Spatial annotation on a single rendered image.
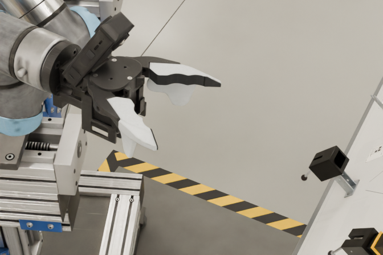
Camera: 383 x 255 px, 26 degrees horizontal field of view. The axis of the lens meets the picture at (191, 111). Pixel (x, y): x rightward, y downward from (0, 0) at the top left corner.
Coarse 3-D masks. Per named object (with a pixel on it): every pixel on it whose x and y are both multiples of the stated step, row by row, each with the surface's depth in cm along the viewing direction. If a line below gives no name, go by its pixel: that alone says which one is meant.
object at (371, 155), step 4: (372, 148) 182; (376, 148) 180; (380, 148) 179; (372, 152) 180; (376, 152) 179; (380, 152) 177; (368, 156) 180; (372, 156) 179; (376, 156) 177; (380, 156) 176; (368, 160) 178; (372, 160) 177
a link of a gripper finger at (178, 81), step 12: (156, 72) 103; (168, 72) 103; (180, 72) 103; (192, 72) 104; (156, 84) 105; (168, 84) 104; (180, 84) 105; (192, 84) 104; (204, 84) 104; (216, 84) 104; (168, 96) 107; (180, 96) 107
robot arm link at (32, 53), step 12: (36, 36) 105; (48, 36) 106; (60, 36) 106; (24, 48) 105; (36, 48) 104; (48, 48) 104; (24, 60) 105; (36, 60) 104; (24, 72) 105; (36, 72) 104; (36, 84) 106
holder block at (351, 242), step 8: (352, 232) 140; (360, 232) 138; (368, 232) 137; (376, 232) 137; (352, 240) 138; (360, 240) 136; (368, 240) 136; (344, 248) 139; (352, 248) 137; (360, 248) 135
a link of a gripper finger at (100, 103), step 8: (88, 88) 100; (96, 88) 100; (96, 96) 98; (104, 96) 99; (112, 96) 99; (96, 104) 98; (104, 104) 97; (104, 112) 97; (112, 112) 96; (112, 120) 97
